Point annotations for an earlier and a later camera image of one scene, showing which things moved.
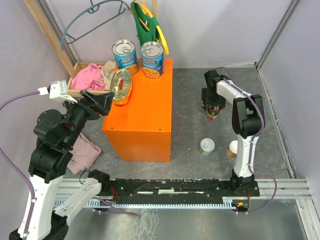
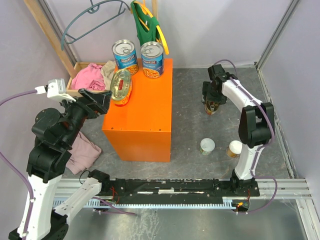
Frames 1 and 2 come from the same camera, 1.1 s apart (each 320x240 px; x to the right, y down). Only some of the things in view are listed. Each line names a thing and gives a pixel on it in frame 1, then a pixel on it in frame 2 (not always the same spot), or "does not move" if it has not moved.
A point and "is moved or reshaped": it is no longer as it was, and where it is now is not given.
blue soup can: x=125 y=55 does not move
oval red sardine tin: x=121 y=85 does not move
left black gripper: x=97 y=104 does not move
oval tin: x=212 y=111 is moved or reshaped
